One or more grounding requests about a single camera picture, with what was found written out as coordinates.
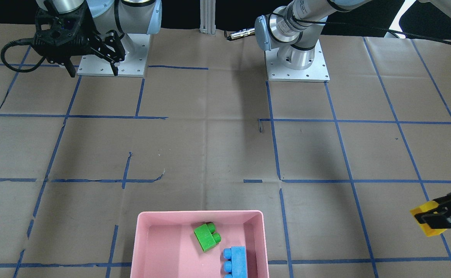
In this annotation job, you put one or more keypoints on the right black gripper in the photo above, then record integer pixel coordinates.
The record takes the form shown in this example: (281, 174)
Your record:
(87, 39)

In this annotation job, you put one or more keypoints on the yellow toy block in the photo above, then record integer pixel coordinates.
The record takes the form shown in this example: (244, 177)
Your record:
(427, 206)

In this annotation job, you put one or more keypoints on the green toy block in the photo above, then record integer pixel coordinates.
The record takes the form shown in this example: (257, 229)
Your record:
(207, 236)

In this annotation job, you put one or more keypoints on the blue toy block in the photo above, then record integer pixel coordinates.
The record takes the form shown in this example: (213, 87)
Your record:
(236, 263)

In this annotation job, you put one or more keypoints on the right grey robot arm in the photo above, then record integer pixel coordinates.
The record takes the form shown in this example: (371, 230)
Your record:
(123, 16)

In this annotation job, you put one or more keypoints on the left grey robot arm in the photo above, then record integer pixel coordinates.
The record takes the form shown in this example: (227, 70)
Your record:
(293, 30)

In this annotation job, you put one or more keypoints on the pink plastic box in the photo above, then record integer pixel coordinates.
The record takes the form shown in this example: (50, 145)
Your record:
(190, 244)

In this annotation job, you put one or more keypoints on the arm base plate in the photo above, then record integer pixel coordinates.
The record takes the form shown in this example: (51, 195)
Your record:
(134, 65)
(289, 64)

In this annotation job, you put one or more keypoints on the aluminium frame post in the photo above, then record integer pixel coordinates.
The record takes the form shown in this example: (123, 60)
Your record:
(207, 10)

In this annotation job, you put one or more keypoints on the metal cable connector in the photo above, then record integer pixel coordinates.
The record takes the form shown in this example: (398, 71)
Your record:
(241, 34)

